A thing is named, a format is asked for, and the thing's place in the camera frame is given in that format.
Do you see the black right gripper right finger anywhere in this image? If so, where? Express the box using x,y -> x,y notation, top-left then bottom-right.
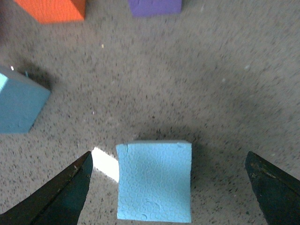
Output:
245,151 -> 300,225

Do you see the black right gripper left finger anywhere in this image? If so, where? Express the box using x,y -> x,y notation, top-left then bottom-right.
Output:
0,151 -> 93,225

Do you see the light blue block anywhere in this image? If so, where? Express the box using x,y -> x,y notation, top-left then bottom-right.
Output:
116,140 -> 192,223
0,66 -> 51,134

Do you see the orange foam block left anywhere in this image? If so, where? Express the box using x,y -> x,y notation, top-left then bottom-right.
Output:
16,0 -> 86,24

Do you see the purple foam block rear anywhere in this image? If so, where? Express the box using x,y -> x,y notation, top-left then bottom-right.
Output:
128,0 -> 182,17

